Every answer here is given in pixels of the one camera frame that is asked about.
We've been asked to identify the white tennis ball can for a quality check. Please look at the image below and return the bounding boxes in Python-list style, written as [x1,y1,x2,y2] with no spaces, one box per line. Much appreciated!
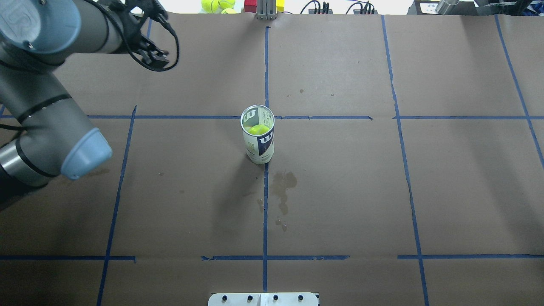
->
[240,105,275,164]

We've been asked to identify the red cube block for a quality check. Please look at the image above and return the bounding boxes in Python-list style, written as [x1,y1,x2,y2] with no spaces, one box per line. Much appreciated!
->
[243,0,257,13]

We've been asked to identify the yellow cube block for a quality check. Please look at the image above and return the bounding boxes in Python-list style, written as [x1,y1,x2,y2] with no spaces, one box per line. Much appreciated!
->
[276,0,285,12]

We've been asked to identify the small steel cup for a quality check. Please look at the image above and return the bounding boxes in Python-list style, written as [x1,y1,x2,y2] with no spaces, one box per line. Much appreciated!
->
[435,0,460,15]

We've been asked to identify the aluminium frame post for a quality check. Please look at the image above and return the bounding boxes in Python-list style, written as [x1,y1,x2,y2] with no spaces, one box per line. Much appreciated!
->
[256,0,278,20]

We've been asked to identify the black power strip far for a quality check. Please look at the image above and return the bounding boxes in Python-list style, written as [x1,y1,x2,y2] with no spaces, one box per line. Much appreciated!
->
[300,0,332,15]

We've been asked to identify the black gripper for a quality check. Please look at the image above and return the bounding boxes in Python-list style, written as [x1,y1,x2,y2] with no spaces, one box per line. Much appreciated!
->
[99,0,170,71]

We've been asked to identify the spare tennis ball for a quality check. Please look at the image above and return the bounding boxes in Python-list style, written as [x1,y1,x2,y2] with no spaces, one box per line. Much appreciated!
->
[218,0,236,9]
[221,8,238,14]
[201,0,219,14]

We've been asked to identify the spare tennis ball right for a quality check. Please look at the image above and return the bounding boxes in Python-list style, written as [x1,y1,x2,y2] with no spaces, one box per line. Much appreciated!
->
[221,8,238,14]

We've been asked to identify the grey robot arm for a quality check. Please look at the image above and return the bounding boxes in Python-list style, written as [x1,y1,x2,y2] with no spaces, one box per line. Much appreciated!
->
[0,0,179,208]

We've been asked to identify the yellow tennis ball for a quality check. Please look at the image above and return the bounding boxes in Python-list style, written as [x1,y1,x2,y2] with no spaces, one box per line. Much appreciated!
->
[246,124,270,136]

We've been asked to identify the spare tennis ball lower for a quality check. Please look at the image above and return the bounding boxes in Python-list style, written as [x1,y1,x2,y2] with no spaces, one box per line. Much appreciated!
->
[218,0,236,9]

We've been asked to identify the spare tennis ball upper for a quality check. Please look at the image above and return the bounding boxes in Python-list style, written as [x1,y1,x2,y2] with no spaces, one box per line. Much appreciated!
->
[201,0,219,14]

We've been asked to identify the black power strip near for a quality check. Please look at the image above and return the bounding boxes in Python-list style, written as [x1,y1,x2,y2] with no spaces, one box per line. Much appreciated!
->
[345,0,378,15]

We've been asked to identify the white camera post with base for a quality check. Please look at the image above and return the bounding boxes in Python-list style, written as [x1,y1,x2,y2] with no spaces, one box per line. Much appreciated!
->
[207,292,320,306]

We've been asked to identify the black power strip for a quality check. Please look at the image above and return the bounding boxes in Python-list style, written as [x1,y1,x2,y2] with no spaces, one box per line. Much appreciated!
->
[345,0,378,15]
[300,0,332,15]

